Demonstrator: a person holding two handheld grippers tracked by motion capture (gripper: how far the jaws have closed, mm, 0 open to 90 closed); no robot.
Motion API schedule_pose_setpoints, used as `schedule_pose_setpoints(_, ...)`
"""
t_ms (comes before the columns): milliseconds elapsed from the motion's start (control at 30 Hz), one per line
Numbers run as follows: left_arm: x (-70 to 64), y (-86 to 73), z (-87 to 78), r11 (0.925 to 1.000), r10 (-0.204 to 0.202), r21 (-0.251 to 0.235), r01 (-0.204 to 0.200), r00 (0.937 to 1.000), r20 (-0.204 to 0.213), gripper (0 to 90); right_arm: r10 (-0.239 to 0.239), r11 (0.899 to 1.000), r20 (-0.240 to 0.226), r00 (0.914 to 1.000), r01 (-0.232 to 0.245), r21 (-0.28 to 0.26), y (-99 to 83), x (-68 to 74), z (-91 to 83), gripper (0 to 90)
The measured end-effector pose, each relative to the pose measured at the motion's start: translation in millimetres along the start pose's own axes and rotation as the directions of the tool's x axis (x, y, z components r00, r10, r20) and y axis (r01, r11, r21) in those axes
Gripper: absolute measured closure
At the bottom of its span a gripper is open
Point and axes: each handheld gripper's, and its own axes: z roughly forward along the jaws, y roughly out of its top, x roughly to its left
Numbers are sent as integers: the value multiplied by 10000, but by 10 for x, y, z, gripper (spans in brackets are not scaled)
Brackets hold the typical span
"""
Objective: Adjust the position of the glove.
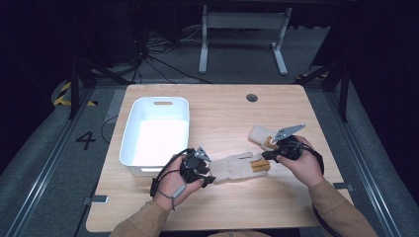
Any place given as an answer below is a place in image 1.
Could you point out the person's left hand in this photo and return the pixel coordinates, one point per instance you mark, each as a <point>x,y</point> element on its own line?
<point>169,186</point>

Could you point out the beige glove with orange fingers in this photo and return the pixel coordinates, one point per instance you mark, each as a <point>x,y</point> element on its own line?
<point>260,134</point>
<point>234,166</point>

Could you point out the grey floor rail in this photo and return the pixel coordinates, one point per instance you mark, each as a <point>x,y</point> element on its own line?
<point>42,177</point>
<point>365,171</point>

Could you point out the white plastic bin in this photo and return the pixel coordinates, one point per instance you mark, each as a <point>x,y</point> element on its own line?
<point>158,138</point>

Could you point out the black metal stand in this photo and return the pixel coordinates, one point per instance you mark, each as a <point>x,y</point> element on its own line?
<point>75,89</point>
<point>343,92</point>

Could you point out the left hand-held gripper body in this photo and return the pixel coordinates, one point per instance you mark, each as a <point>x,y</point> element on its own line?
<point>191,166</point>

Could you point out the person's right hand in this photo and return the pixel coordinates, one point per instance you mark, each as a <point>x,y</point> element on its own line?
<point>304,168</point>

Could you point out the grey metal desk frame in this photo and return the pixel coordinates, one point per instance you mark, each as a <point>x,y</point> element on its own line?
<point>243,20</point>

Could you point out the person's tan clothing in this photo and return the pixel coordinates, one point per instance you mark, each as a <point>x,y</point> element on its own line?
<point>237,234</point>

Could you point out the grey table grommet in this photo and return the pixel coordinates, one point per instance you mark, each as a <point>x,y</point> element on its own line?
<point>251,98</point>

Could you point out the metal table bracket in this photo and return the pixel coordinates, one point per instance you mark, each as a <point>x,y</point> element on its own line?
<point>97,199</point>
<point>342,186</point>

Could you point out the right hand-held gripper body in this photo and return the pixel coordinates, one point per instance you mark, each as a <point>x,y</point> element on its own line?
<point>290,146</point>

